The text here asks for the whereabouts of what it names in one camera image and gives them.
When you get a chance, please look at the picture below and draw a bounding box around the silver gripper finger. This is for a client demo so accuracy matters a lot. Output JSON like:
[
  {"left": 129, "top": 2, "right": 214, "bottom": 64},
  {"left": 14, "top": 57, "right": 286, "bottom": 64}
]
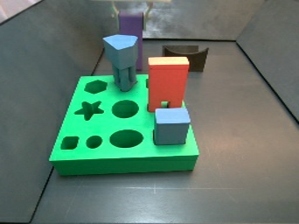
[
  {"left": 145, "top": 2, "right": 154, "bottom": 21},
  {"left": 111, "top": 1, "right": 119, "bottom": 20}
]

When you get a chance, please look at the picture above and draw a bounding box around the purple arch block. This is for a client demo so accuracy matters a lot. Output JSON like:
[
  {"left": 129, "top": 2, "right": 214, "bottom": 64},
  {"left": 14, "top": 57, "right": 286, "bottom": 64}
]
[{"left": 119, "top": 11, "right": 145, "bottom": 70}]

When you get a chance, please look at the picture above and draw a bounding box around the black curved fixture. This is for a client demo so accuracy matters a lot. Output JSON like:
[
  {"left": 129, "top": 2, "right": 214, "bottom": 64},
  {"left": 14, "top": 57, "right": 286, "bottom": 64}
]
[{"left": 163, "top": 45, "right": 210, "bottom": 73}]

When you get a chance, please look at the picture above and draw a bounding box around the red rectangular block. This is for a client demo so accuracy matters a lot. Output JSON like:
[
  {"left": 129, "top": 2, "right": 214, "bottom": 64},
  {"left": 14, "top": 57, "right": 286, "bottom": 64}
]
[{"left": 149, "top": 57, "right": 190, "bottom": 112}]

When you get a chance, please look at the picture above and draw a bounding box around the blue square block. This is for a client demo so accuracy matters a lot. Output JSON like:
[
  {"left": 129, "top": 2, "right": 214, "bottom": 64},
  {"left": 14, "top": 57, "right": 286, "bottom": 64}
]
[{"left": 154, "top": 108, "right": 191, "bottom": 145}]

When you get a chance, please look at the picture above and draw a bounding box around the green shape sorter base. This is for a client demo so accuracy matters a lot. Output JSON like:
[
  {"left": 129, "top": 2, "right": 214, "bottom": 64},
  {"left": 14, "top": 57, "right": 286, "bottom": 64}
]
[{"left": 50, "top": 74, "right": 199, "bottom": 175}]

